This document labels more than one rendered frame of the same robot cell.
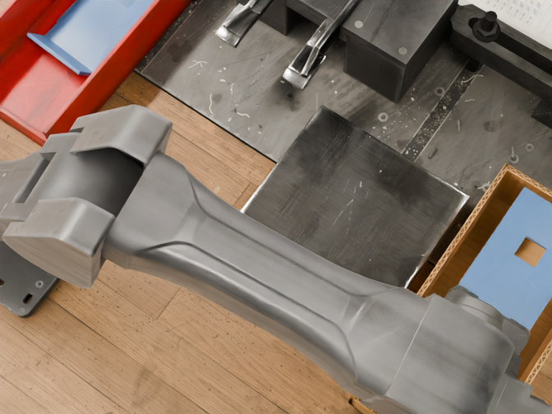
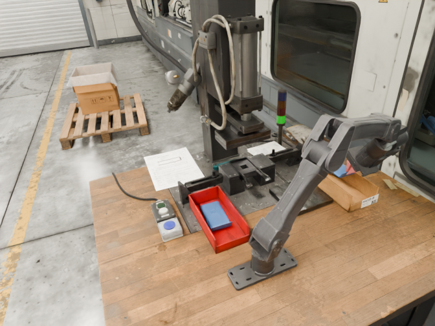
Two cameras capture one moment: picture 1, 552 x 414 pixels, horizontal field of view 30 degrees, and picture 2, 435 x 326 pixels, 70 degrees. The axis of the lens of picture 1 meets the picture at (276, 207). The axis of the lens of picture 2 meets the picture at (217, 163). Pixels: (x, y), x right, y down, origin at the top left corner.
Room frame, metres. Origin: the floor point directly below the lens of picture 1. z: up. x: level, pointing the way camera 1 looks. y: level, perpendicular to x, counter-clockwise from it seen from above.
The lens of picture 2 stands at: (0.10, 0.85, 1.64)
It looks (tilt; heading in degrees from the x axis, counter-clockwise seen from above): 32 degrees down; 303
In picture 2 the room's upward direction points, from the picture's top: 4 degrees counter-clockwise
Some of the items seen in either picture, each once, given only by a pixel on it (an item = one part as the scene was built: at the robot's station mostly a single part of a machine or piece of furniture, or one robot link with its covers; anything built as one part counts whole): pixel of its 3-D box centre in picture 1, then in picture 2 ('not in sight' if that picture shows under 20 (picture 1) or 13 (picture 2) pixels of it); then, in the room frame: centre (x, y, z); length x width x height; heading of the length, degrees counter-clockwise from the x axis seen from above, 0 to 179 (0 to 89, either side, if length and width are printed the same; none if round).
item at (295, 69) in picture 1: (315, 54); (263, 175); (0.47, -0.04, 0.98); 0.07 x 0.02 x 0.01; 143
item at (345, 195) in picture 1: (347, 216); (300, 195); (0.33, -0.07, 0.91); 0.17 x 0.16 x 0.02; 53
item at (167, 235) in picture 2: not in sight; (170, 231); (0.66, 0.30, 0.90); 0.07 x 0.07 x 0.06; 53
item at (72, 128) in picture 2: not in sight; (106, 117); (3.39, -1.64, 0.07); 1.20 x 1.00 x 0.14; 137
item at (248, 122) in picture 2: not in sight; (233, 101); (0.62, -0.10, 1.22); 0.26 x 0.18 x 0.30; 143
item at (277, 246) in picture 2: not in sight; (265, 240); (0.33, 0.28, 1.00); 0.09 x 0.06 x 0.06; 152
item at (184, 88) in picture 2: not in sight; (186, 86); (0.85, -0.14, 1.25); 0.19 x 0.07 x 0.19; 53
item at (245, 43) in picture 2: not in sight; (243, 66); (0.56, -0.07, 1.37); 0.11 x 0.09 x 0.30; 53
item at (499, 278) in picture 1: (515, 274); (335, 163); (0.25, -0.20, 1.00); 0.15 x 0.07 x 0.03; 143
